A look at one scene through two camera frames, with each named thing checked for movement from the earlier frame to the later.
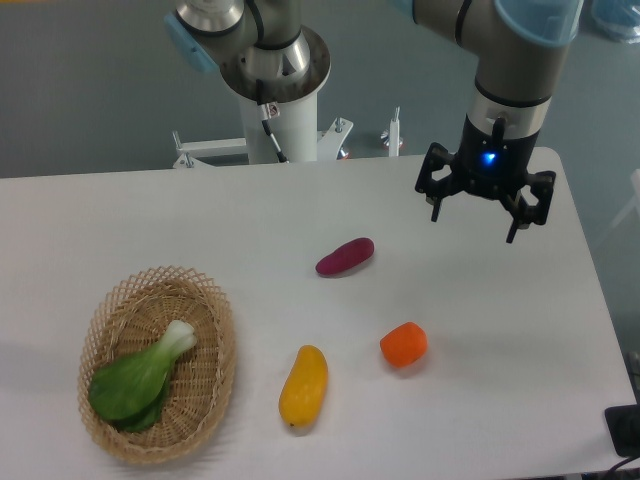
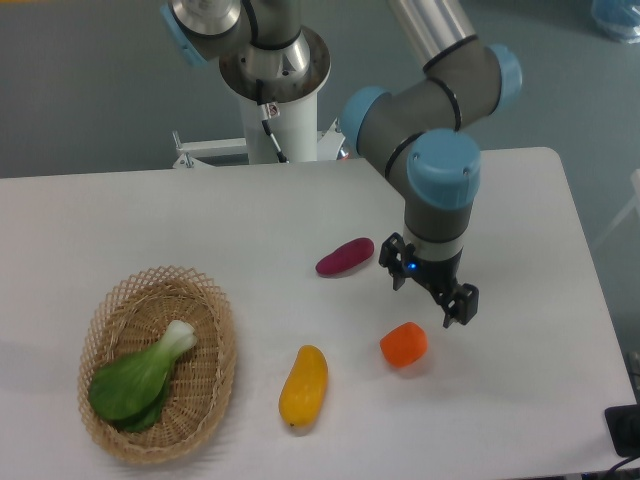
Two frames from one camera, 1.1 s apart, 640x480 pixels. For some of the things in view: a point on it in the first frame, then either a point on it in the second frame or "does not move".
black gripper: [495, 160] -> [441, 275]
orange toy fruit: [404, 344] does not move
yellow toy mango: [303, 392] does not move
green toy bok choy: [129, 392] does not move
